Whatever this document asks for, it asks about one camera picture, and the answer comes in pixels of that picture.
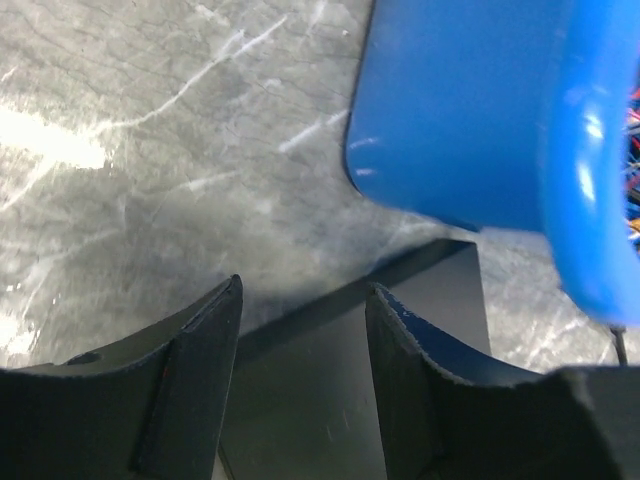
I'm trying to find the tangled cables in bin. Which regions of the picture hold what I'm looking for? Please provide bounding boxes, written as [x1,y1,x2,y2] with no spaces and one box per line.
[619,64,640,261]

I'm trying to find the blue plastic bin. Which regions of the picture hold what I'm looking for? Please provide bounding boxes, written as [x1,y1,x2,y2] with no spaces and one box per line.
[345,1,639,326]

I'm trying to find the black network switch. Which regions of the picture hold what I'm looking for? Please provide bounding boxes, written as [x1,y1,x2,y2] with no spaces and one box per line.
[220,239,490,479]

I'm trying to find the black ethernet cable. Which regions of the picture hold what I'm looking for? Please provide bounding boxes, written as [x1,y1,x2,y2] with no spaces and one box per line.
[610,324,630,365]

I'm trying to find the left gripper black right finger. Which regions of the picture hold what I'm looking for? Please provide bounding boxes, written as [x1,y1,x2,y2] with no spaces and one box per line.
[365,284,625,479]

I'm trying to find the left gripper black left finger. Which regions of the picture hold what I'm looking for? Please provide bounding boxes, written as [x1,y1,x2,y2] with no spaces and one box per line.
[1,276,243,479]

